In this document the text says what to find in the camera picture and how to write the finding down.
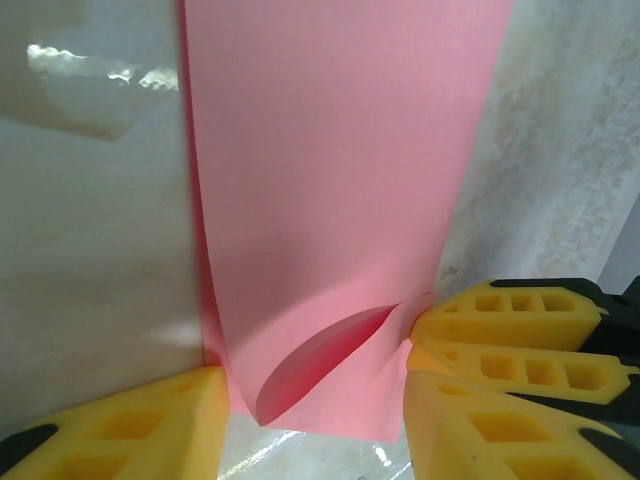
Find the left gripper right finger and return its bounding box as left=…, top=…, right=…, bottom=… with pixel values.
left=402, top=369, right=640, bottom=480

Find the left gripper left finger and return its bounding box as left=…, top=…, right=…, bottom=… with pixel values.
left=0, top=364, right=231, bottom=480

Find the pink paper sheet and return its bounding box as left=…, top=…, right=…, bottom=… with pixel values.
left=177, top=0, right=511, bottom=444

